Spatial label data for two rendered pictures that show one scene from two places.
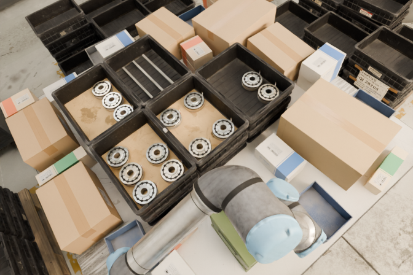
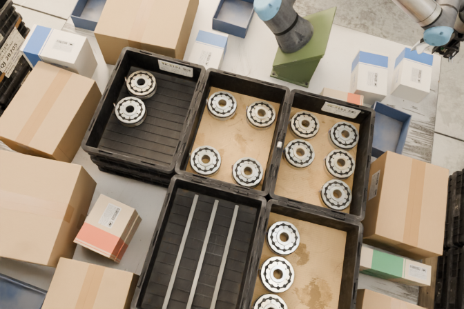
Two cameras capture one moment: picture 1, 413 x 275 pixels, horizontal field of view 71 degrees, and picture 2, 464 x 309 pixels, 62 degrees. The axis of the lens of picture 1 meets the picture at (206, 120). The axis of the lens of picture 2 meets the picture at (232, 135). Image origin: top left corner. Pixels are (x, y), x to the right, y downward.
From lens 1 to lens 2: 1.20 m
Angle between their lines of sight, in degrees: 52
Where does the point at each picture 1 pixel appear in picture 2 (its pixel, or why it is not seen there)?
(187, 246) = not seen: hidden behind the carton
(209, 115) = (211, 134)
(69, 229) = (431, 178)
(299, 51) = (47, 78)
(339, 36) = not seen: outside the picture
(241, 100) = (166, 112)
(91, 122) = (322, 279)
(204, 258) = (335, 77)
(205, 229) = (314, 90)
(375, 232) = not seen: hidden behind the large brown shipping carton
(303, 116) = (162, 29)
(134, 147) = (309, 190)
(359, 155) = not seen: outside the picture
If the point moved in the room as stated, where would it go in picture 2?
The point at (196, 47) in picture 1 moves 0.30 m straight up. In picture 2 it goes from (104, 223) to (76, 200)
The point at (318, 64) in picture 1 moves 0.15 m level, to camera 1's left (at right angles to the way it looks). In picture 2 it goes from (68, 45) to (94, 72)
